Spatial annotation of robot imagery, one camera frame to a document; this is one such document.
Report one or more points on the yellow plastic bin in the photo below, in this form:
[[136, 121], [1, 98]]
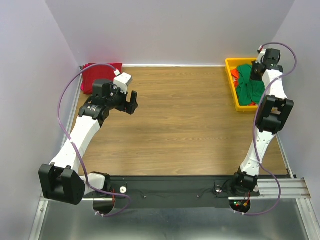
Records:
[[231, 65]]

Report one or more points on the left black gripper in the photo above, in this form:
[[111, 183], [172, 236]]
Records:
[[129, 106]]

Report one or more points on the right side aluminium rail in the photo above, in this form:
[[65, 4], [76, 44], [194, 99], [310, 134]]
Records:
[[285, 159]]

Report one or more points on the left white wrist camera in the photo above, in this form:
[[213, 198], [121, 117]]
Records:
[[123, 81]]

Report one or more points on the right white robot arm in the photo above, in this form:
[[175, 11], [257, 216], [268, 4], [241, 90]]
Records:
[[271, 116]]

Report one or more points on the aluminium frame rail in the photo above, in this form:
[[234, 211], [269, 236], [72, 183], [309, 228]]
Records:
[[267, 188]]

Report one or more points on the folded pink t shirt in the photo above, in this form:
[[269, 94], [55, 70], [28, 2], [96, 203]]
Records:
[[82, 86]]

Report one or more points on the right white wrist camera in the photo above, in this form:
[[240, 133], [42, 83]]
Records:
[[260, 57]]

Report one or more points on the orange t shirt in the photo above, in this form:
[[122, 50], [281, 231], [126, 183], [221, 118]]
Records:
[[235, 77]]

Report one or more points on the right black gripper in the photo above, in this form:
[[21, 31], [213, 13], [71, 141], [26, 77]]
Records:
[[256, 70]]

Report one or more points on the folded red t shirt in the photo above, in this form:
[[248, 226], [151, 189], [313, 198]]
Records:
[[94, 73]]

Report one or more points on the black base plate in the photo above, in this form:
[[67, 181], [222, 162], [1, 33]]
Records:
[[170, 192]]

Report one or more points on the left side aluminium rail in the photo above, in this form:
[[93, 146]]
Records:
[[66, 128]]

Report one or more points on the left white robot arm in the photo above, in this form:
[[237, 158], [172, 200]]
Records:
[[60, 180]]

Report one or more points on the green t shirt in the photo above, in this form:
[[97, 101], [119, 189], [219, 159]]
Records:
[[248, 91]]

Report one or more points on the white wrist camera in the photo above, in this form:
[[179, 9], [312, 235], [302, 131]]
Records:
[[123, 81], [260, 57]]

